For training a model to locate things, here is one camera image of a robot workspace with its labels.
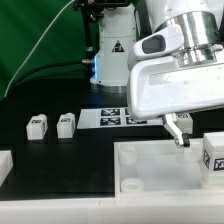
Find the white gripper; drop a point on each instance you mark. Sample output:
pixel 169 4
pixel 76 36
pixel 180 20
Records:
pixel 157 87

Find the white square table top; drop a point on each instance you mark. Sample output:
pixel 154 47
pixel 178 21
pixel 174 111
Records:
pixel 158 170

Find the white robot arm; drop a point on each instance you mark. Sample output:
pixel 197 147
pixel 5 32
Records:
pixel 167 54

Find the white sheet with markers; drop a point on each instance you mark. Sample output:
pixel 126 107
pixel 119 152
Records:
pixel 111 118

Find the white front obstacle bar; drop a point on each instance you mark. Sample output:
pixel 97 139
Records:
pixel 107 212

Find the white obstacle block left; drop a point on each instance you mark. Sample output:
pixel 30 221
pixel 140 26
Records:
pixel 6 164

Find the black camera stand pole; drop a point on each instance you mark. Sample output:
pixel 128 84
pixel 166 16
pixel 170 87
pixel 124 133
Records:
pixel 88 13

